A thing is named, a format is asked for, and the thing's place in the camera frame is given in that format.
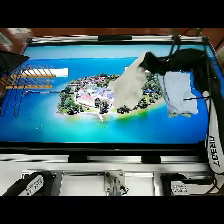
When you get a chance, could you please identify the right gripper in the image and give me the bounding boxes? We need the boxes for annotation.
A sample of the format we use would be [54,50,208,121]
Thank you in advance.
[142,51,166,76]

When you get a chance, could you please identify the white shirt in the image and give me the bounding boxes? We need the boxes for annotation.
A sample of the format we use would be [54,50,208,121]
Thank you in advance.
[107,52,152,112]

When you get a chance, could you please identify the light blue folded garment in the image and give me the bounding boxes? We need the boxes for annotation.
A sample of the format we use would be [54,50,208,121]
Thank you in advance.
[157,70,200,118]

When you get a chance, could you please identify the black cable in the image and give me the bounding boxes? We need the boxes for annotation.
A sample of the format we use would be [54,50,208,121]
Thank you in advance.
[168,30,182,63]

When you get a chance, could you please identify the silver frame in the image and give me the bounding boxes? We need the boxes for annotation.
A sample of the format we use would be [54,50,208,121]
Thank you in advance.
[0,153,214,197]

